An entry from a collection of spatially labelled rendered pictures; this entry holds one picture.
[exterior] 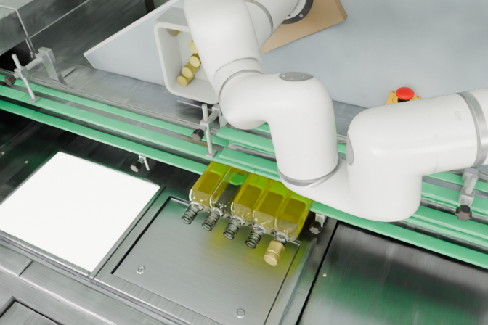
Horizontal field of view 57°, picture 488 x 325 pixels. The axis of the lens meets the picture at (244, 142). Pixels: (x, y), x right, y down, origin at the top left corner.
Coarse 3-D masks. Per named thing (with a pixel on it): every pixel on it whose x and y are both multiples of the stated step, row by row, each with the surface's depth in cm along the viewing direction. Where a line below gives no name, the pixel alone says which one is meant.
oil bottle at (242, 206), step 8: (248, 176) 114; (256, 176) 113; (248, 184) 111; (256, 184) 111; (264, 184) 111; (240, 192) 110; (248, 192) 109; (256, 192) 109; (240, 200) 108; (248, 200) 108; (256, 200) 108; (232, 208) 107; (240, 208) 106; (248, 208) 106; (232, 216) 107; (240, 216) 106; (248, 216) 106; (248, 224) 108
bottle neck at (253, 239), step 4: (256, 228) 104; (260, 228) 104; (252, 232) 103; (256, 232) 103; (260, 232) 103; (248, 236) 102; (252, 236) 102; (256, 236) 102; (260, 236) 103; (248, 240) 101; (252, 240) 101; (256, 240) 102; (248, 244) 103; (252, 244) 103; (256, 244) 101; (252, 248) 103
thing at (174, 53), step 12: (156, 24) 113; (168, 24) 111; (156, 36) 115; (168, 36) 119; (180, 36) 121; (168, 48) 120; (180, 48) 124; (168, 60) 122; (180, 60) 127; (168, 72) 124; (180, 72) 128; (204, 72) 126; (168, 84) 126; (192, 84) 127; (204, 84) 127; (192, 96) 124; (204, 96) 123; (216, 96) 120
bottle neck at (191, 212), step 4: (192, 204) 110; (196, 204) 110; (188, 208) 109; (192, 208) 109; (196, 208) 109; (200, 208) 111; (184, 212) 109; (188, 212) 108; (192, 212) 108; (196, 212) 109; (184, 216) 107; (188, 216) 107; (192, 216) 108; (184, 220) 109; (188, 220) 109; (192, 220) 108
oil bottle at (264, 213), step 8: (272, 184) 111; (280, 184) 111; (264, 192) 110; (272, 192) 109; (280, 192) 109; (288, 192) 110; (264, 200) 108; (272, 200) 108; (280, 200) 107; (256, 208) 106; (264, 208) 106; (272, 208) 106; (256, 216) 105; (264, 216) 104; (272, 216) 104; (256, 224) 104; (264, 224) 104; (272, 224) 104; (264, 232) 105
